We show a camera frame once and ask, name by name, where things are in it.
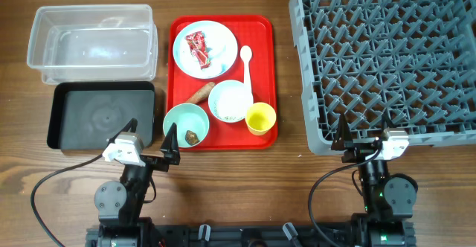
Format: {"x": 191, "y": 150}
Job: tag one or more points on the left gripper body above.
{"x": 158, "y": 164}

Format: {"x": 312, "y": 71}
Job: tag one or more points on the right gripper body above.
{"x": 358, "y": 152}

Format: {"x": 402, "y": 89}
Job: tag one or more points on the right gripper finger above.
{"x": 386, "y": 121}
{"x": 343, "y": 139}

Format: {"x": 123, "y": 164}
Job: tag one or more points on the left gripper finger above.
{"x": 170, "y": 144}
{"x": 131, "y": 126}

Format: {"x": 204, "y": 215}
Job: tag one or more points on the brown food scrap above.
{"x": 191, "y": 138}

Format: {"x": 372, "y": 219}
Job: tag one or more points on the green bowl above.
{"x": 187, "y": 117}

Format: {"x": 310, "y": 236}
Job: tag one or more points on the orange carrot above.
{"x": 202, "y": 94}

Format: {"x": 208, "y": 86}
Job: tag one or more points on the white rice grains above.
{"x": 231, "y": 106}

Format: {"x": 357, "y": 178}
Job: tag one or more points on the light blue bowl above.
{"x": 227, "y": 85}

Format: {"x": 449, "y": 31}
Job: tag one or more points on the yellow plastic cup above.
{"x": 260, "y": 118}

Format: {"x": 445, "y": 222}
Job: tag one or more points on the red snack wrapper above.
{"x": 197, "y": 45}

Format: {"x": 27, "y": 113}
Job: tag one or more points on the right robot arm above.
{"x": 389, "y": 199}

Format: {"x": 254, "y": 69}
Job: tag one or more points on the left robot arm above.
{"x": 119, "y": 203}

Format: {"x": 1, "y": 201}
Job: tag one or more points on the grey dishwasher rack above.
{"x": 411, "y": 62}

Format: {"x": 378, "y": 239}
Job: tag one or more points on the black plastic tray bin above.
{"x": 84, "y": 115}

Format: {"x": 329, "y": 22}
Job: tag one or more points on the clear plastic bin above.
{"x": 97, "y": 42}

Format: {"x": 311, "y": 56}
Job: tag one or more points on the red serving tray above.
{"x": 254, "y": 31}

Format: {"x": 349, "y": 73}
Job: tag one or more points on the light blue plate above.
{"x": 221, "y": 45}

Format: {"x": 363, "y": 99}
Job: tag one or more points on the white plastic spoon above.
{"x": 246, "y": 55}

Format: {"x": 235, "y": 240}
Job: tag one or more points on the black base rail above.
{"x": 341, "y": 233}

